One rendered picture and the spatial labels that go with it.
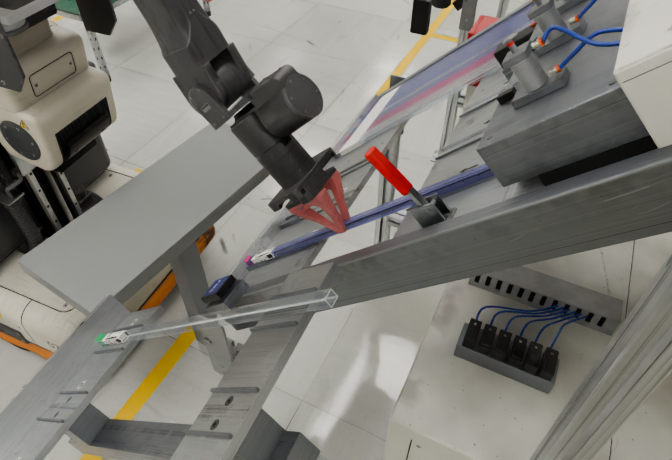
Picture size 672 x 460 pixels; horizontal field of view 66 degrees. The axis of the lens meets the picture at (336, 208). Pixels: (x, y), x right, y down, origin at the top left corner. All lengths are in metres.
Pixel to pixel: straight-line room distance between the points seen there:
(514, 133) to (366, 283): 0.25
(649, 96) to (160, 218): 1.01
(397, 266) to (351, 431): 1.01
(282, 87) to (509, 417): 0.61
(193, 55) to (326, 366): 1.16
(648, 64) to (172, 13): 0.47
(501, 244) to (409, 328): 1.22
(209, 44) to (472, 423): 0.67
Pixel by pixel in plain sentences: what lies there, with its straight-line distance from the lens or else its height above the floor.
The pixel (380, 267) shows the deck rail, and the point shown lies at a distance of 0.59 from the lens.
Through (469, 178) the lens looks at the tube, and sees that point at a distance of 0.58.
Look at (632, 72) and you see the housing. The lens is 0.42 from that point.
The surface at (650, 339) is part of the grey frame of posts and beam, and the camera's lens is 0.50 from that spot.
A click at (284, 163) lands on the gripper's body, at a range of 0.67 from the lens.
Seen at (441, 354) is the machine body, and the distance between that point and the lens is 0.95.
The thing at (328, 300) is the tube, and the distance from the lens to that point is 0.46.
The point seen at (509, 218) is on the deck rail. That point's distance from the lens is 0.48.
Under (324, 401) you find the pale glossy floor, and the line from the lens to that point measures 1.58.
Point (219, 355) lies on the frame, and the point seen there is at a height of 0.66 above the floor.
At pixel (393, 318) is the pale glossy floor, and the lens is 1.72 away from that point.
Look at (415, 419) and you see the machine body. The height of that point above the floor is 0.62.
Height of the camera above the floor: 1.43
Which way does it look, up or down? 44 degrees down
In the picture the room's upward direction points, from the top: straight up
